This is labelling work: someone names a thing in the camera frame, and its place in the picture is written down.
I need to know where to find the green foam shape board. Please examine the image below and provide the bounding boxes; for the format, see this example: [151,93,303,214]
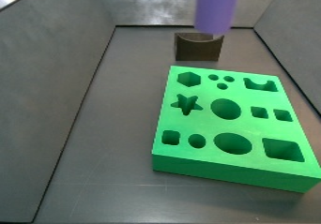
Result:
[151,66,321,192]

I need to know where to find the black curved holder stand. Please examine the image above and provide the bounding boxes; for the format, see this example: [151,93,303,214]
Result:
[173,33,224,61]

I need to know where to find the purple cylinder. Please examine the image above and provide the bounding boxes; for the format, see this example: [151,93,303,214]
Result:
[193,0,236,35]

